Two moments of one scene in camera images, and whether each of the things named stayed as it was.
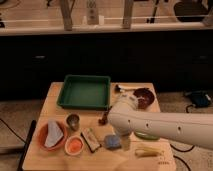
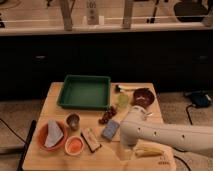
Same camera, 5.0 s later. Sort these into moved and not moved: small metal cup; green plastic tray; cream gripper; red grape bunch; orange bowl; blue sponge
Moved: cream gripper; blue sponge
Not moved: orange bowl; green plastic tray; red grape bunch; small metal cup
